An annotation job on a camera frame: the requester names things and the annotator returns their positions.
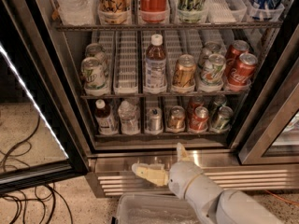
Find white green can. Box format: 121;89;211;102
198;41;221;68
200;53;226;85

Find red coke can rear middle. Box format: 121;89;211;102
224;40;249;76

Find white green can rear right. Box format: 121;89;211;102
198;41;221;68

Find gold can bottom shelf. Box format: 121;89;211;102
167;105;185;130

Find clear water bottle bottom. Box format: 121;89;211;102
118;100;140;135

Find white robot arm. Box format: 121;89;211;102
132;143;283;224

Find white green can front right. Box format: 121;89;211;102
200;53;226;85

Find clear plastic bin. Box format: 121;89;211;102
115;193;201;224

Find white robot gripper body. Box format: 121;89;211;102
168;161;203;199

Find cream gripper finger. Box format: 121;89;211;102
177;143;192;161
132;163;169;187

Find brown tea bottle bottom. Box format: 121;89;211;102
95;99;118;135

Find red coke can top shelf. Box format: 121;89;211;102
140;0;166;23

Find green can front bottom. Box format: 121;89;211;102
211;106;234;131

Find orange cable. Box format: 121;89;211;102
264;189;299;207

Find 7up can front left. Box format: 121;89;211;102
81;57;106;90

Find open glass fridge door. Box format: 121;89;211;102
0;0;89;194

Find black floor cables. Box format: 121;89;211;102
0;115;74;224

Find brown tea bottle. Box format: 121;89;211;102
95;99;118;135
144;34;166;94

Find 7up can rear left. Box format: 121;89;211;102
85;43;108;77

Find brown tea bottle middle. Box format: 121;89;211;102
144;34;166;94

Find gold can middle shelf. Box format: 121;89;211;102
172;54;196;88

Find red coke can front middle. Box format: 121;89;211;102
228;53;258;86

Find orange LaCroix can top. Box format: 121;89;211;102
98;0;130;24

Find empty white shelf tray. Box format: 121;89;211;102
113;31;138;95

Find silver can bottom shelf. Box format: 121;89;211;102
148;107;162;132

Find stainless steel fridge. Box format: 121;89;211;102
36;0;299;197

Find clear water bottle top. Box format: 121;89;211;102
57;0;96;26

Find gold can shelf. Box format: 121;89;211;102
172;54;196;88
167;105;185;130

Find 7up can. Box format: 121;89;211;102
85;43;108;77
81;57;106;90

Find red coke can rear bottom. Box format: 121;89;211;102
187;96;205;116

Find red coke can front bottom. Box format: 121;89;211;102
189;106;209;133

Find green LaCroix can top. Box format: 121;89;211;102
178;0;206;23

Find green can rear bottom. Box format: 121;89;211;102
208;94;227;115

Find clear water bottle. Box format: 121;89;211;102
57;0;96;26
118;100;140;135

